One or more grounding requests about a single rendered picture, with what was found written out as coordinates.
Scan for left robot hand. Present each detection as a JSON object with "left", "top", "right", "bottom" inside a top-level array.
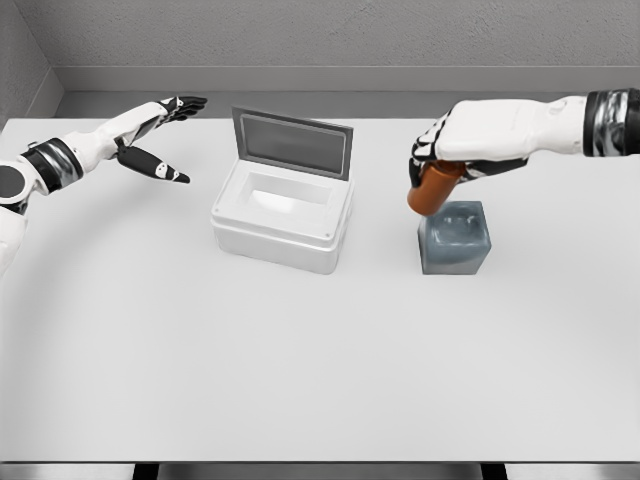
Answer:
[{"left": 92, "top": 95, "right": 208, "bottom": 185}]

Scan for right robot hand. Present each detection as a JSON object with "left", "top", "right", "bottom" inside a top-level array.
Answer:
[{"left": 408, "top": 99, "right": 550, "bottom": 189}]

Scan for brown cylindrical bottle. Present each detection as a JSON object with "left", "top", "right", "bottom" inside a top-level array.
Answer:
[{"left": 406, "top": 160, "right": 464, "bottom": 217}]

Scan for grey cube holder block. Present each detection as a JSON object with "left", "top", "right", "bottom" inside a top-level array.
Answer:
[{"left": 417, "top": 200, "right": 493, "bottom": 276}]

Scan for white box with open lid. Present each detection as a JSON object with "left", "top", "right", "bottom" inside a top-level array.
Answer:
[{"left": 210, "top": 104, "right": 356, "bottom": 276}]

